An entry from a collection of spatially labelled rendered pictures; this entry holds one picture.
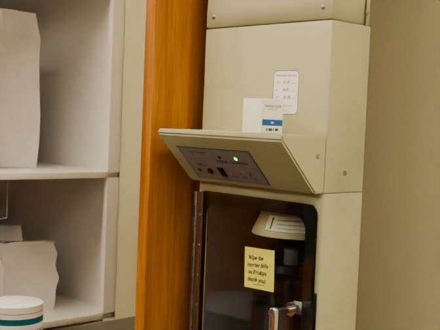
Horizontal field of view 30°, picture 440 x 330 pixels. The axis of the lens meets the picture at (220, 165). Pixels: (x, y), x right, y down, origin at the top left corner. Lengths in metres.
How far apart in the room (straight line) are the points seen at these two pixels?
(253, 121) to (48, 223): 1.58
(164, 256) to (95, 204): 1.01
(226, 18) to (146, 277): 0.54
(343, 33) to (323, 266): 0.41
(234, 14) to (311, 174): 0.38
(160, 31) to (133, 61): 0.90
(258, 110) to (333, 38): 0.18
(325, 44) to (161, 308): 0.63
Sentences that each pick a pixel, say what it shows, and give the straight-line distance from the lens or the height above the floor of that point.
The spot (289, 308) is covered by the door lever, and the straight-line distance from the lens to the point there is 1.48.
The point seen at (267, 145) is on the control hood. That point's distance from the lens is 1.38.
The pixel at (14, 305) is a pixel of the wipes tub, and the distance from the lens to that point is 1.96.
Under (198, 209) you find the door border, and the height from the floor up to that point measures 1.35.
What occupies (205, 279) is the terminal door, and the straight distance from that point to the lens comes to 1.64.
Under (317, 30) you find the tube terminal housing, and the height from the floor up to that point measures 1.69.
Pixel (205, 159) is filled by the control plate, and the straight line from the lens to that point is 1.53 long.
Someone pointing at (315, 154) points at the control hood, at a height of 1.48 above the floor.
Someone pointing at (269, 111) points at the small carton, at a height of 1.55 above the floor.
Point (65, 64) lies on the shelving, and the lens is 2.83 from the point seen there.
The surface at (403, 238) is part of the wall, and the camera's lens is 1.86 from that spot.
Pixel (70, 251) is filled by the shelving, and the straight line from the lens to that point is 2.80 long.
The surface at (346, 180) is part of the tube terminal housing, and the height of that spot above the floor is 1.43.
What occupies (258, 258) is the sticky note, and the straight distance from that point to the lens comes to 1.53.
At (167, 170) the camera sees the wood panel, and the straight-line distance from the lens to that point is 1.66.
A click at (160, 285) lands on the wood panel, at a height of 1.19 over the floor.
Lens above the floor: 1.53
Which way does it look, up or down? 3 degrees down
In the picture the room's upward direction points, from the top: 2 degrees clockwise
